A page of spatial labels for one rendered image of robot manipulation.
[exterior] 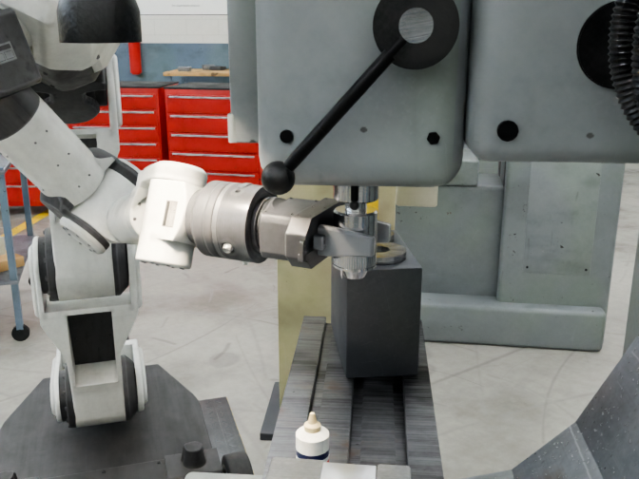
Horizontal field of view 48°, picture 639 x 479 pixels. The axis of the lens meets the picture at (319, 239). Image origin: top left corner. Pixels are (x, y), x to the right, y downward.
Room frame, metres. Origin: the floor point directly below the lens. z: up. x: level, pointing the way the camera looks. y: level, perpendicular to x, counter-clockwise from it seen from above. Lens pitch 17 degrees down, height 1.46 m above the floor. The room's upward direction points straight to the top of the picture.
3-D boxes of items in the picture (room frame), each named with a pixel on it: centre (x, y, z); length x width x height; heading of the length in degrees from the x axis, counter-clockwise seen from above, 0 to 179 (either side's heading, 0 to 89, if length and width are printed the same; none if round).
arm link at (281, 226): (0.78, 0.05, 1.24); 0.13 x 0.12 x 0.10; 157
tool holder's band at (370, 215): (0.74, -0.04, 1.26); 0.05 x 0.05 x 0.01
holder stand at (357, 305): (1.17, -0.09, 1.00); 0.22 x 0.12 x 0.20; 5
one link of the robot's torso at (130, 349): (1.48, 0.50, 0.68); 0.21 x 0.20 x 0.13; 17
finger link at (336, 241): (0.71, -0.03, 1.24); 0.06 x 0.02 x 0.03; 67
